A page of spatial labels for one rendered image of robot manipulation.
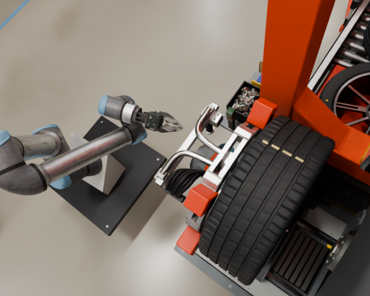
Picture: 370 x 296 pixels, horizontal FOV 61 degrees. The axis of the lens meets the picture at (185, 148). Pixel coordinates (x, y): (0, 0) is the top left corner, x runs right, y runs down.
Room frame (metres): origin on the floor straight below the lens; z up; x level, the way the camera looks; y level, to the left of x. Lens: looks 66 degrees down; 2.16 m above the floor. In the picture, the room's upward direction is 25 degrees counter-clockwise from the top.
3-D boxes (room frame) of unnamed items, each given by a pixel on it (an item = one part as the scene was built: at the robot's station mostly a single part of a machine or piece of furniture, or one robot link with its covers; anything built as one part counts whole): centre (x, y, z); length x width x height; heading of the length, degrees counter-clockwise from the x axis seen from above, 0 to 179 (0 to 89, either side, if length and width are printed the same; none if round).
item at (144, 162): (0.93, 0.55, 0.15); 0.60 x 0.60 x 0.30; 31
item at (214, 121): (0.64, -0.16, 0.93); 0.09 x 0.05 x 0.05; 31
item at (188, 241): (0.20, 0.14, 0.85); 0.09 x 0.08 x 0.07; 121
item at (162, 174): (0.43, 0.02, 1.03); 0.19 x 0.18 x 0.11; 31
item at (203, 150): (0.43, -0.09, 0.85); 0.21 x 0.14 x 0.14; 31
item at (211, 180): (0.37, -0.13, 0.85); 0.54 x 0.07 x 0.54; 121
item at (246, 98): (0.84, -0.43, 0.51); 0.20 x 0.14 x 0.13; 121
